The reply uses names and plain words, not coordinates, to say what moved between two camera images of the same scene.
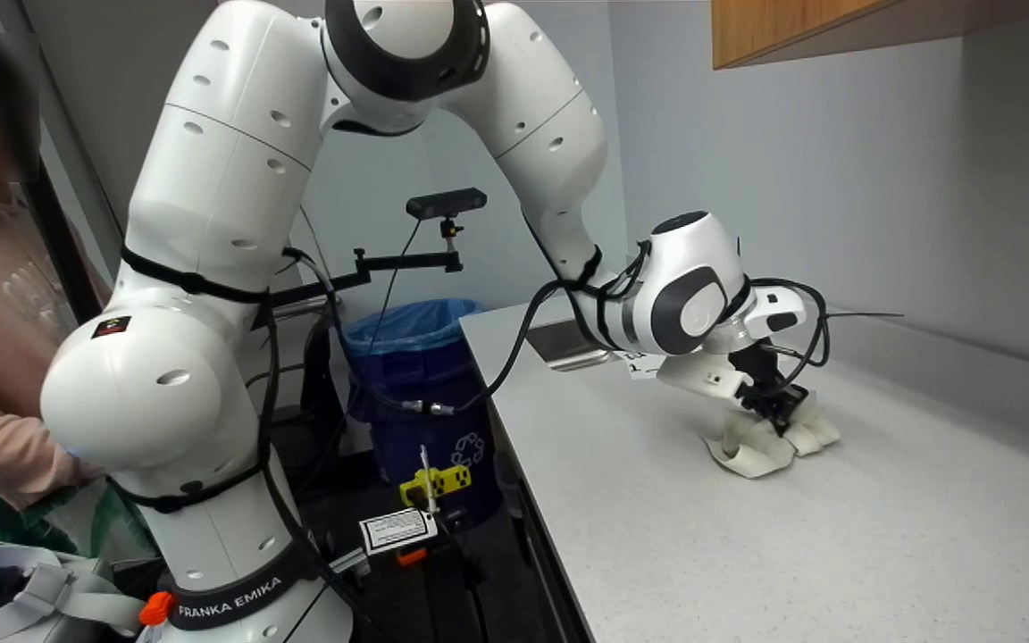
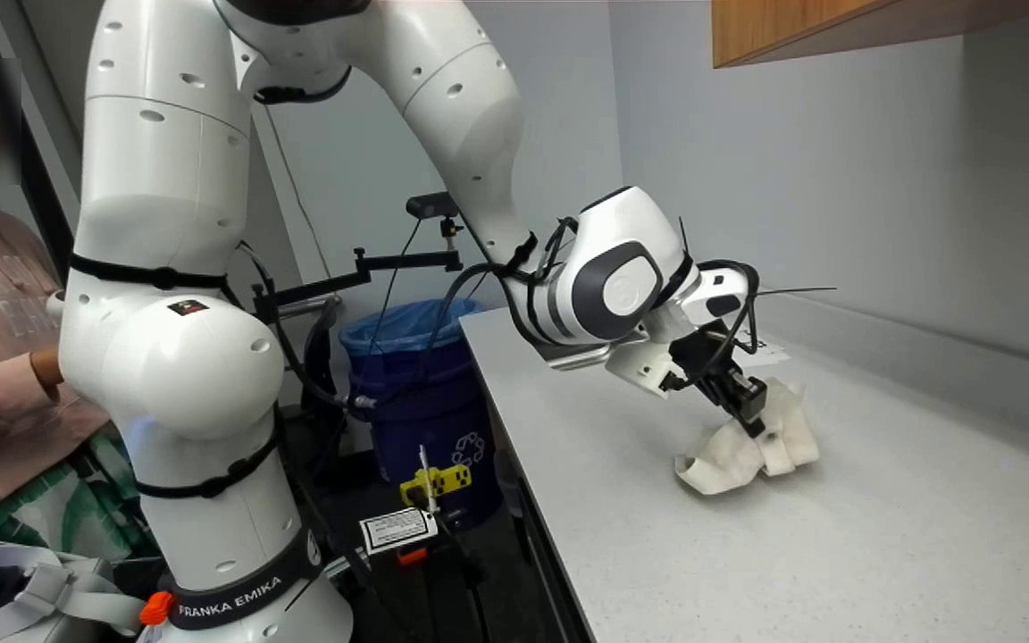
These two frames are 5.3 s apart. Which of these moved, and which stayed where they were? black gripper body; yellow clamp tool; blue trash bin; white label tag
Moved: black gripper body
Stayed: blue trash bin; white label tag; yellow clamp tool
